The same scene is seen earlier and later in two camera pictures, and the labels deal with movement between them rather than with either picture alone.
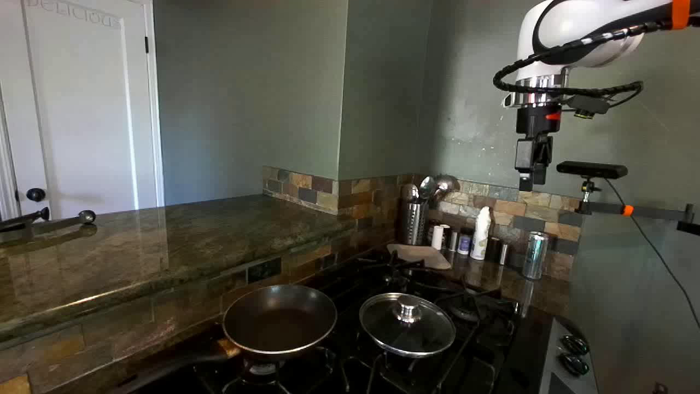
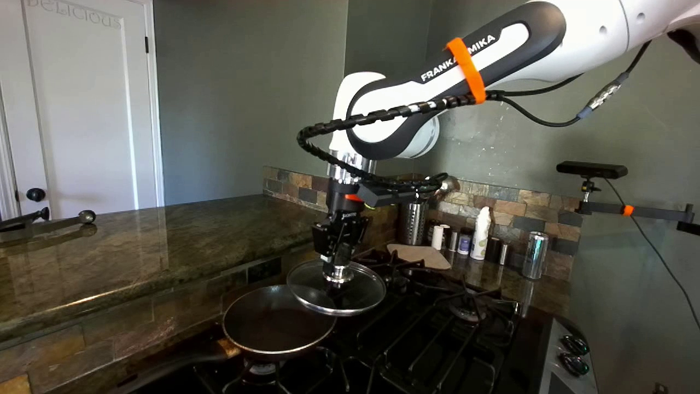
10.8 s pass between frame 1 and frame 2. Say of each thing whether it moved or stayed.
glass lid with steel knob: moved
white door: stayed
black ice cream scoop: stayed
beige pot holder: stayed
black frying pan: stayed
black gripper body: moved
